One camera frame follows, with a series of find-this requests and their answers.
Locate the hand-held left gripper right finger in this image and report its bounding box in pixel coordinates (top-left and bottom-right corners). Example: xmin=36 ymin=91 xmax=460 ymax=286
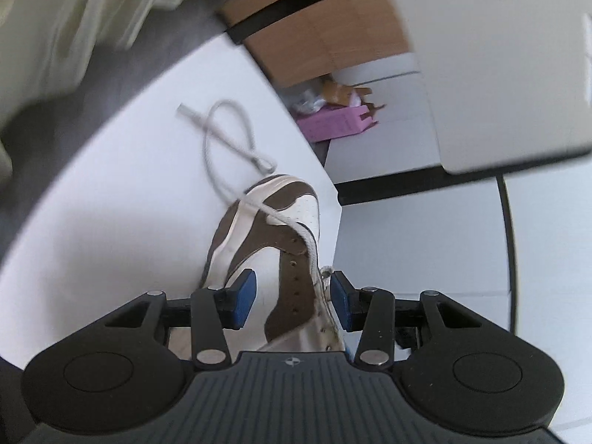
xmin=330 ymin=271 xmax=486 ymax=371

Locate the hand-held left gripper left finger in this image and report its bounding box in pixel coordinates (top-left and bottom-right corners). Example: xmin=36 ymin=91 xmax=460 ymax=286
xmin=101 ymin=269 xmax=257 ymax=371

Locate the white and brown sneaker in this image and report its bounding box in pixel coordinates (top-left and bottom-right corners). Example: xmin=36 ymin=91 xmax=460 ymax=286
xmin=200 ymin=175 xmax=347 ymax=359

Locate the white shoelace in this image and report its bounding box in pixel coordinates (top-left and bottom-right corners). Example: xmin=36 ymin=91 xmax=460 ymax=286
xmin=177 ymin=99 xmax=334 ymax=287

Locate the pink carton box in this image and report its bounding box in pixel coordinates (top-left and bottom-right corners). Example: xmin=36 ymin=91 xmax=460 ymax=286
xmin=296 ymin=104 xmax=380 ymax=144

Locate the crumpled clear plastic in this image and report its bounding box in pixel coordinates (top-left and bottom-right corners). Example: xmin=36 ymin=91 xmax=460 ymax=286
xmin=289 ymin=88 xmax=324 ymax=116

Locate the brown cardboard box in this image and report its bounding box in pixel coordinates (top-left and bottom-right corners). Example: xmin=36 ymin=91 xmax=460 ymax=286
xmin=321 ymin=78 xmax=387 ymax=112

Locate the wooden nightstand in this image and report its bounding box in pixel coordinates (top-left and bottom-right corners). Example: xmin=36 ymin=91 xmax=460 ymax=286
xmin=221 ymin=0 xmax=412 ymax=88

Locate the cream quilted bed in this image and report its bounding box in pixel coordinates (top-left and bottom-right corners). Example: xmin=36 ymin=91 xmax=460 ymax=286
xmin=0 ymin=0 xmax=260 ymax=176

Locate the white chair with black frame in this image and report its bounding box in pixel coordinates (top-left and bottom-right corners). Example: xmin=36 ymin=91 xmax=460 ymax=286
xmin=0 ymin=0 xmax=592 ymax=371

